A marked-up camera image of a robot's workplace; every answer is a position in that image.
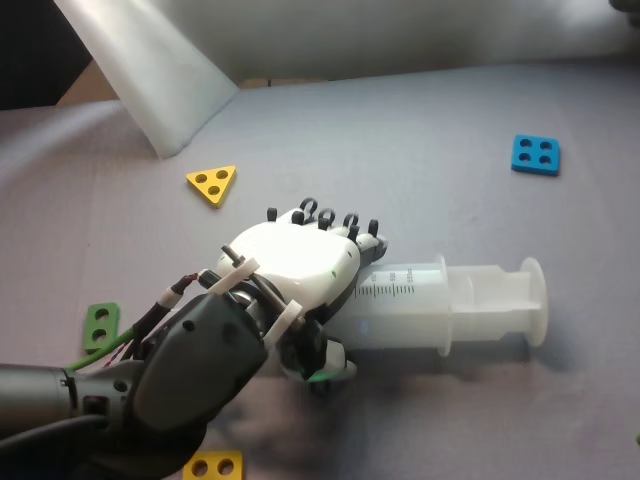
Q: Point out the blue square four-hole block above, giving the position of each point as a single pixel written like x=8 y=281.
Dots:
x=535 y=155

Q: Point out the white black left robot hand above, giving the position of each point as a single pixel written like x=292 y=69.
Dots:
x=295 y=260

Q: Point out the large translucent white syringe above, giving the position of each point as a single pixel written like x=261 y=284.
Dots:
x=425 y=310

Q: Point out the grey table cloth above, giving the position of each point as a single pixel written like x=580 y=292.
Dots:
x=400 y=150

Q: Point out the yellow triangle three-hole block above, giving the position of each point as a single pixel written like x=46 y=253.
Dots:
x=220 y=181

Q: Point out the yellow two-hole block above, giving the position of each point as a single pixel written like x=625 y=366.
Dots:
x=212 y=472

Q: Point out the white translucent plastic sheet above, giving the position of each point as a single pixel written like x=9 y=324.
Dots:
x=150 y=75

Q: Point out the green two-hole block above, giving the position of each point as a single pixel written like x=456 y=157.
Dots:
x=92 y=340

